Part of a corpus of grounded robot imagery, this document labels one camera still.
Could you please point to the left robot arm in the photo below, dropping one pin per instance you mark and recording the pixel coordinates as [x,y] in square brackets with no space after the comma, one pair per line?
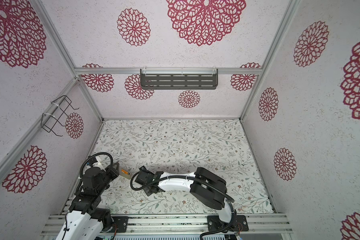
[85,220]

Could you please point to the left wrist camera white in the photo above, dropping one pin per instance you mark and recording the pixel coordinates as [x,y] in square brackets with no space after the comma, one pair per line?
[96,162]

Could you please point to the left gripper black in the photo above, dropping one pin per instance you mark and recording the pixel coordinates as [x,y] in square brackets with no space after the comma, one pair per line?
[115,173]

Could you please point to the white remote control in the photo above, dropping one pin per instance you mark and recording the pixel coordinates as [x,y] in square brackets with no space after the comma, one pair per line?
[128,177]

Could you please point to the black wire wall basket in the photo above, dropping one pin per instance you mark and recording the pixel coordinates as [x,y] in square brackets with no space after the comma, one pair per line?
[50,119]

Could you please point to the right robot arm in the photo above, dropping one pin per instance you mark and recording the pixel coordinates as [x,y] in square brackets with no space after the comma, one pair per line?
[208,188]

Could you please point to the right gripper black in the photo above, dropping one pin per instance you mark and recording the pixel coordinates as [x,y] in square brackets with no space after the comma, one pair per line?
[147,192]

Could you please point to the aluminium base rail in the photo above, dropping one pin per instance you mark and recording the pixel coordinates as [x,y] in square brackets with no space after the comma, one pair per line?
[198,223]

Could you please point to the dark grey wall shelf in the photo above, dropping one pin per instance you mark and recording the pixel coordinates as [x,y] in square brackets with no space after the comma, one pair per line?
[179,81]

